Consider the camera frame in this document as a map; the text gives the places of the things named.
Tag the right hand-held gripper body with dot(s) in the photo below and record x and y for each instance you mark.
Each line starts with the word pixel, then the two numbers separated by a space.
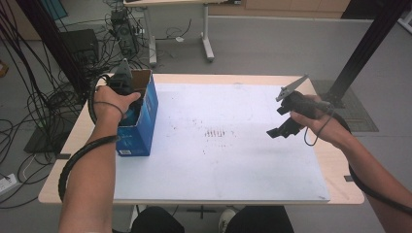
pixel 302 103

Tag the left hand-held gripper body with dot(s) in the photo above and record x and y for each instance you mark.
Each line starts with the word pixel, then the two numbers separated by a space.
pixel 122 81

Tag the blue cardboard box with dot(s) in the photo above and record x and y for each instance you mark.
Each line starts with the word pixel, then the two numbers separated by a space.
pixel 142 136

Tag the person's left hand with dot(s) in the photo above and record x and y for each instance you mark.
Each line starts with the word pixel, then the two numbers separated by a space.
pixel 111 103

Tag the person's right hand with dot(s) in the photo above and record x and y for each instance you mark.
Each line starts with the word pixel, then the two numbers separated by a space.
pixel 330 127

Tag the computer tower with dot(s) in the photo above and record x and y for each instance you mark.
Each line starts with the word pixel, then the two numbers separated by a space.
pixel 124 32

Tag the dark grey floor mat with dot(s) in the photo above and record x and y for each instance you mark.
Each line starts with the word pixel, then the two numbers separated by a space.
pixel 356 119

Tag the black equipment case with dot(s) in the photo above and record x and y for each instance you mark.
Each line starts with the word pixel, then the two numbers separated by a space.
pixel 79 43

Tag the white table mat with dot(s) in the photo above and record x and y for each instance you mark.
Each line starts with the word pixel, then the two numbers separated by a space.
pixel 220 168

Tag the black tape strip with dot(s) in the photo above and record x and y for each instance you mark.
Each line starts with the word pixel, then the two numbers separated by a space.
pixel 348 178
pixel 63 156

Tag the person's right leg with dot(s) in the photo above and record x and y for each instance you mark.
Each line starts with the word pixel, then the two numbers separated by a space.
pixel 262 221

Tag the person's leg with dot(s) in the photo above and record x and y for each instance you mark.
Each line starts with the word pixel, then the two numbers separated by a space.
pixel 158 221
pixel 262 221

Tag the wooden cabinet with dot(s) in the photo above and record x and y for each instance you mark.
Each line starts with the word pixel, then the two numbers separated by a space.
pixel 278 8

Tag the white shoe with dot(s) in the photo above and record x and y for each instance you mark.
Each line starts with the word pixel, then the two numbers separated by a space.
pixel 226 220

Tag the person's left leg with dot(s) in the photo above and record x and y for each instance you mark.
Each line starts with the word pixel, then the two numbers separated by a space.
pixel 158 221

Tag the white power strip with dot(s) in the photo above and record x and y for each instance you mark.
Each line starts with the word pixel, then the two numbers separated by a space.
pixel 7 183

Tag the black metal post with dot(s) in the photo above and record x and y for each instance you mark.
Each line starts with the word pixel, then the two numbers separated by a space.
pixel 55 42
pixel 369 42

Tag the white desk frame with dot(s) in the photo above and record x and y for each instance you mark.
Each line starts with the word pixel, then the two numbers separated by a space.
pixel 205 35

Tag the black floor base plate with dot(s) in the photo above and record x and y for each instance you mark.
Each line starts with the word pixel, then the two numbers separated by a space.
pixel 45 142

